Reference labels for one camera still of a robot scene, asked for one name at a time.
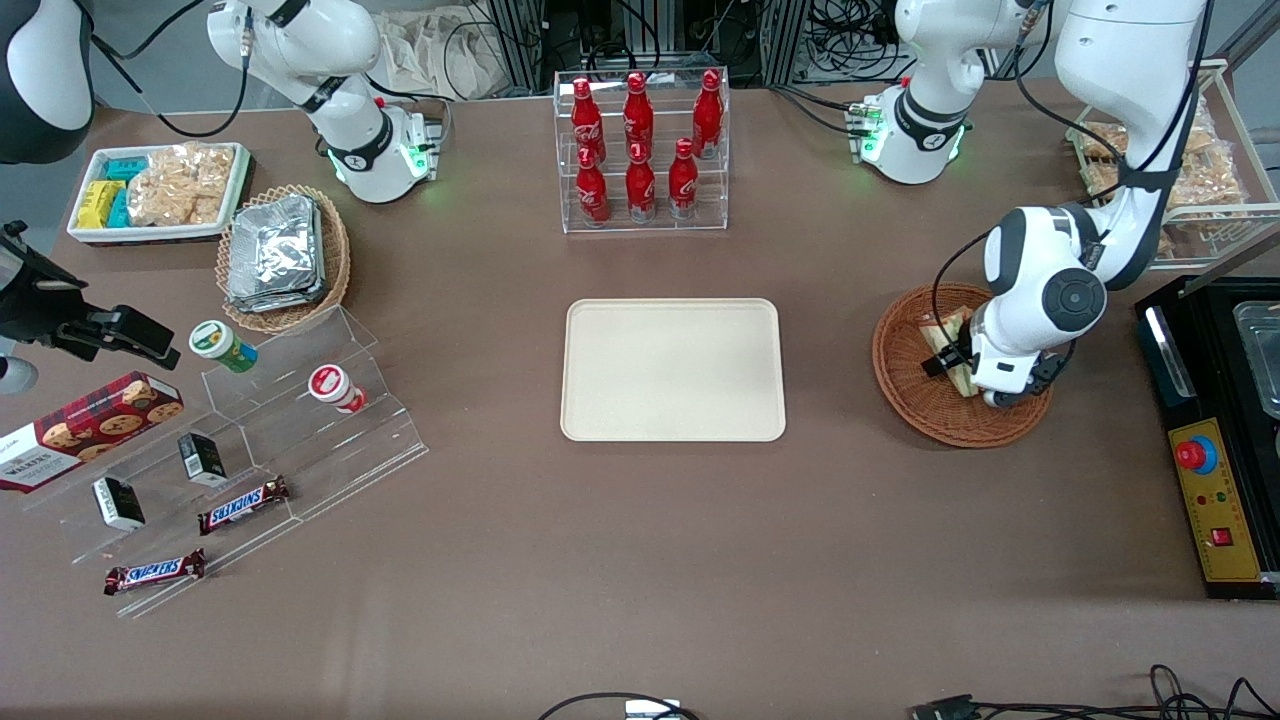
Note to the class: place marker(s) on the white plastic bin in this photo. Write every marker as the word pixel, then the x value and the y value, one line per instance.
pixel 85 235

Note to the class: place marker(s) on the clear acrylic bottle rack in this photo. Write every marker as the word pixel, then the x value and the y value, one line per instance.
pixel 645 225

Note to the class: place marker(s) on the light tan wicker basket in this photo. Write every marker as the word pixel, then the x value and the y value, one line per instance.
pixel 335 270

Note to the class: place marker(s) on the red cola bottle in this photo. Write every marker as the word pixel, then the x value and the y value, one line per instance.
pixel 707 115
pixel 586 120
pixel 640 185
pixel 683 180
pixel 592 190
pixel 637 115

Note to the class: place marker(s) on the small black box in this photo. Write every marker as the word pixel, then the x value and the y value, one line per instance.
pixel 203 460
pixel 118 503

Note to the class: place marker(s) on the clear acrylic tiered stand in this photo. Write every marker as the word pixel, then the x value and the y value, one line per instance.
pixel 380 440
pixel 160 545

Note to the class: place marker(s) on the beige cloth bag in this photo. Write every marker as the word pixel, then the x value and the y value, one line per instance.
pixel 440 50

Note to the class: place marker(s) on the brown round wicker basket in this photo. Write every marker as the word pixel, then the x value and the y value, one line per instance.
pixel 900 370

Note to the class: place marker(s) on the white connector plug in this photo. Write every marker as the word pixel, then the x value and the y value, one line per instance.
pixel 655 710

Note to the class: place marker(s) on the red yogurt cup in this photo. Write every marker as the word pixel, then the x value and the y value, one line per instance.
pixel 335 388

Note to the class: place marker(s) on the large clear cracker bag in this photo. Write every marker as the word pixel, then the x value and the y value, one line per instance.
pixel 180 185

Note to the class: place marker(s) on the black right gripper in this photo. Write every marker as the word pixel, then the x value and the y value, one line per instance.
pixel 42 310

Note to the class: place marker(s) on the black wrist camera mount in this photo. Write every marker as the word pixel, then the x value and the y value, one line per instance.
pixel 1060 375

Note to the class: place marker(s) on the black connector plug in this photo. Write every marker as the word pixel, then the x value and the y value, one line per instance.
pixel 945 709

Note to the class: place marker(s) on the Snickers chocolate bar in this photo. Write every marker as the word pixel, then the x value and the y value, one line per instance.
pixel 155 572
pixel 243 507

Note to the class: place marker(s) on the yellow snack pack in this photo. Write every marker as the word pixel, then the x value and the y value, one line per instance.
pixel 98 205

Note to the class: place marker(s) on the green yogurt cup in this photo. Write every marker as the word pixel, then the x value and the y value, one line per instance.
pixel 220 345

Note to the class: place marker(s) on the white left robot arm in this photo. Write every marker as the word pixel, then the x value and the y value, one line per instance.
pixel 1130 60

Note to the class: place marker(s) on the cream plastic tray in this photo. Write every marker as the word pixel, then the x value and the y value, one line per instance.
pixel 672 370

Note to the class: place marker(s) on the aluminium frame rack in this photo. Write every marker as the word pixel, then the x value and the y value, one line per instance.
pixel 640 30

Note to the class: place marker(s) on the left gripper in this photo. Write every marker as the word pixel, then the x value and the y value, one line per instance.
pixel 958 353

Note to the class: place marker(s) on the triangle sandwich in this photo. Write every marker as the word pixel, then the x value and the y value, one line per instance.
pixel 948 328

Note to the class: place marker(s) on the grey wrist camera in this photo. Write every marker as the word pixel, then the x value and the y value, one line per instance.
pixel 15 375

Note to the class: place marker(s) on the black sealing machine yellow panel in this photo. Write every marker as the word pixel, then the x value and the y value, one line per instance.
pixel 1220 500

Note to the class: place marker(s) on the red tartan cookie box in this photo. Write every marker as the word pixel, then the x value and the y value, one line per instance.
pixel 80 430

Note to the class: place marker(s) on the teal snack pack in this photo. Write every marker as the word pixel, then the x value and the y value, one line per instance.
pixel 128 168
pixel 120 210

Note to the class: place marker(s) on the clear bag of crackers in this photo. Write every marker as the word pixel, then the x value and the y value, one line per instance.
pixel 1105 140
pixel 1100 182
pixel 1163 245
pixel 1210 170

